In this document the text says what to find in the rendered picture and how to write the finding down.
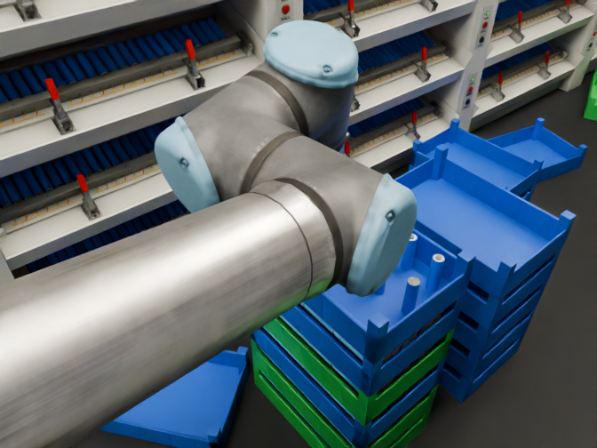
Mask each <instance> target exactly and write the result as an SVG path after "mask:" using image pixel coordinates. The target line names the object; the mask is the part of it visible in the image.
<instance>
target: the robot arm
mask: <svg viewBox="0 0 597 448"><path fill-rule="evenodd" d="M263 54H264V57H265V60H264V61H263V63H261V64H260V65H258V66H257V67H255V68H254V69H253V70H251V71H250V72H248V73H247V74H245V75H244V76H242V77H240V78H239V79H237V80H236V81H234V82H233V83H231V84H230V85H229V86H228V87H226V88H225V89H223V90H222V91H220V92H218V93H217V94H215V95H214V96H212V97H211V98H209V99H208V100H207V101H205V102H204V103H203V104H201V105H200V106H198V107H197V108H195V109H193V110H192V111H190V112H189V113H188V114H186V115H185V116H183V117H180V116H179V117H178V118H177V119H176V120H175V123H174V124H172V125H171V126H169V127H168V128H167V129H165V130H164V131H163V132H161V133H160V134H159V135H158V137H157V139H156V141H155V157H156V160H157V163H158V164H159V166H160V169H161V172H162V174H163V176H164V178H165V179H166V181H167V183H168V184H169V186H170V187H171V189H172V191H173V192H174V194H175V195H176V196H177V198H178V199H179V200H180V202H181V203H183V204H184V205H185V206H186V208H187V209H188V210H189V211H190V212H191V214H188V215H186V216H183V217H181V218H178V219H176V220H172V221H169V222H167V223H164V224H162V225H160V226H157V227H154V228H151V229H148V230H146V231H143V232H140V233H138V234H136V235H133V236H129V237H126V238H124V239H122V240H119V241H116V242H114V243H112V244H108V245H105V246H102V247H100V248H98V249H95V250H93V251H90V252H87V253H84V254H81V255H79V256H76V257H74V258H71V259H69V260H64V261H62V262H60V263H57V264H55V265H52V266H49V267H48V268H43V269H41V270H38V271H36V272H34V273H31V274H28V275H26V276H22V277H19V278H17V279H14V280H11V281H10V282H7V283H4V284H0V448H69V447H71V446H72V445H74V444H76V443H78V442H79V441H81V440H83V439H84V438H86V437H87V436H89V435H90V434H92V433H93V432H95V431H97V430H98V429H100V428H102V427H104V426H105V425H107V424H108V423H109V422H111V421H112V420H114V419H116V418H118V417H119V416H121V415H122V414H124V413H126V412H128V411H129V410H130V409H132V408H133V407H135V406H136V405H138V404H140V403H142V402H143V401H145V400H147V399H148V398H150V397H151V396H153V395H154V394H156V393H157V392H159V391H161V390H162V389H164V388H166V387H168V386H169V385H171V384H172V383H173V382H175V381H176V380H178V379H180V378H182V377H183V376H185V375H186V374H188V373H190V372H191V371H193V370H194V369H196V368H197V367H199V366H200V365H202V364H204V363H206V362H207V361H209V360H211V359H212V358H213V357H215V356H217V355H218V354H220V353H221V352H223V351H225V350H226V349H228V348H230V347H232V346H233V345H234V344H235V343H237V342H238V341H240V340H242V339H244V338H245V337H247V336H249V335H250V334H252V333H253V332H255V331H256V330H258V329H259V328H261V327H263V326H264V325H266V324H268V323H270V322H271V321H273V320H274V319H276V318H277V317H278V316H280V315H282V314H284V313H285V312H287V311H288V310H290V309H292V308H294V307H295V306H297V305H298V304H299V303H301V302H302V301H304V300H311V299H313V298H315V297H317V296H318V295H320V294H321V293H323V292H326V291H327V290H329V289H330V288H331V287H333V286H334V285H336V284H340V285H341V286H343V287H344V288H346V292H347V293H349V294H355V295H357V296H360V297H365V296H369V295H371V294H372V293H374V292H375V291H377V290H378V289H379V288H380V287H381V286H382V285H383V284H384V283H385V281H386V280H387V279H388V277H390V275H391V274H392V273H393V271H394V269H395V268H396V266H397V265H398V263H399V261H400V259H401V258H402V256H403V254H404V252H405V250H406V248H407V245H408V243H409V241H410V238H411V235H412V232H413V229H414V227H415V223H416V218H417V213H418V205H417V200H416V197H415V196H414V194H413V193H412V191H411V190H410V189H408V188H406V187H405V186H403V185H402V184H400V183H399V182H397V181H395V180H393V179H392V177H391V176H390V175H389V174H387V173H386V174H385V175H384V174H382V173H380V172H377V171H375V170H373V169H371V168H370V167H368V166H366V165H364V164H361V163H359V162H357V161H355V160H354V159H352V158H350V157H348V156H345V155H343V152H344V146H345V141H346V140H349V138H350V135H349V133H348V132H347V127H348V122H349V117H350V111H351V106H352V100H353V96H354V86H355V83H356V82H357V80H358V70H357V67H358V51H357V49H356V46H355V45H354V42H353V41H352V40H351V38H350V37H349V36H347V35H346V34H345V33H344V32H342V31H341V30H340V29H336V28H334V27H333V26H331V25H328V24H325V23H322V22H318V21H312V20H296V21H291V22H287V23H284V24H282V25H280V26H278V27H277V28H275V29H274V30H272V31H271V32H270V34H269V35H268V37H267V40H266V43H265V44H264V46H263Z"/></svg>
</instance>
